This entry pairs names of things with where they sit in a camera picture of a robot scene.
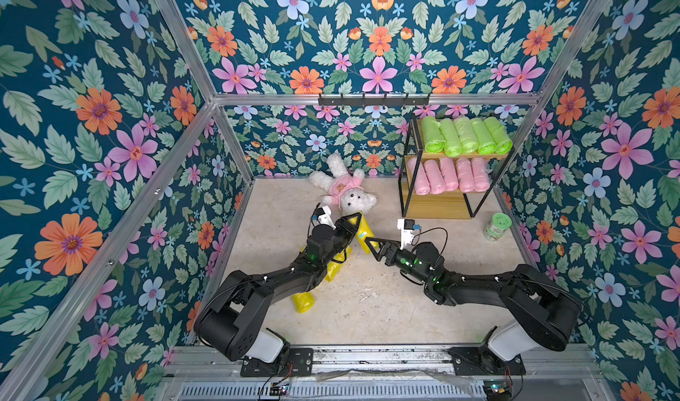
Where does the wooden shelf black metal frame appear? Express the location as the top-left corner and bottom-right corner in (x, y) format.
(398, 117), (514, 220)

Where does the black hook rail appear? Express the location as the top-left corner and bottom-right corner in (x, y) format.
(317, 93), (430, 108)

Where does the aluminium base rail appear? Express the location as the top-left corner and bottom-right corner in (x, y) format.
(156, 344), (614, 400)

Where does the green trash bag roll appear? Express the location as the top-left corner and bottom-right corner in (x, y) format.
(470, 118), (497, 155)
(439, 119), (463, 158)
(483, 117), (513, 155)
(453, 117), (479, 154)
(421, 116), (446, 153)

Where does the green circuit board right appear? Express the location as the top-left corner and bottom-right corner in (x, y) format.
(483, 381), (513, 401)

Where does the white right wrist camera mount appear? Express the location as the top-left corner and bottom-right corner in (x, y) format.
(397, 218), (421, 250)

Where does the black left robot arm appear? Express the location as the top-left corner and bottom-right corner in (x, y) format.
(194, 213), (362, 364)

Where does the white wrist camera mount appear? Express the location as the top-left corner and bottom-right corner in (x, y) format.
(312, 205), (336, 229)
(397, 218), (421, 250)

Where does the green circuit board left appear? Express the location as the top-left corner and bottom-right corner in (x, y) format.
(267, 383), (290, 397)

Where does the green circuit board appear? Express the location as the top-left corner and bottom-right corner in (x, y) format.
(267, 383), (290, 397)
(483, 381), (513, 401)

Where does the white plush bunny pink shirt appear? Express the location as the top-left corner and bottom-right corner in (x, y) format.
(309, 153), (378, 215)

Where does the upper green lidded jar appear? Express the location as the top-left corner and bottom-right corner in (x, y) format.
(484, 213), (513, 240)

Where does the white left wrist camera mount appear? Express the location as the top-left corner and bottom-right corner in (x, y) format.
(312, 205), (336, 229)

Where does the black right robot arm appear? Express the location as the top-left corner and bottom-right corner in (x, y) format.
(366, 237), (583, 362)

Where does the yellow trash bag roll large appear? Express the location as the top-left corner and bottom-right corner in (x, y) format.
(291, 292), (315, 314)

